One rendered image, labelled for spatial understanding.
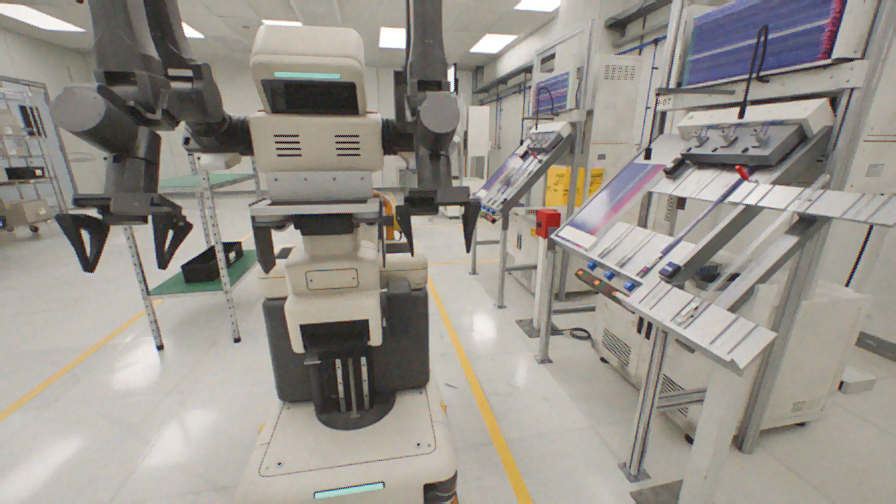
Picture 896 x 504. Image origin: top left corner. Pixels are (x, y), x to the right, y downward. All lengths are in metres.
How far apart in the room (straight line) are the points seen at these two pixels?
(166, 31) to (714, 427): 1.54
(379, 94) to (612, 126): 7.56
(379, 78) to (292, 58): 9.03
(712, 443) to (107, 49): 1.56
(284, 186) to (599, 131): 2.31
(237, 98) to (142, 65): 9.49
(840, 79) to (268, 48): 1.52
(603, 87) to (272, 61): 2.32
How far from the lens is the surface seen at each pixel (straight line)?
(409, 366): 1.34
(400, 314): 1.06
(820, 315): 1.91
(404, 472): 1.19
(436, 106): 0.53
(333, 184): 0.83
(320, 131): 0.85
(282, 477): 1.24
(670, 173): 1.70
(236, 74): 10.23
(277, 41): 0.85
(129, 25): 0.72
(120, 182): 0.66
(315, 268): 0.91
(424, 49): 0.64
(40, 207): 7.11
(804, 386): 2.06
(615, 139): 2.88
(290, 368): 1.36
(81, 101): 0.63
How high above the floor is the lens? 1.15
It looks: 17 degrees down
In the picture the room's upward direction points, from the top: straight up
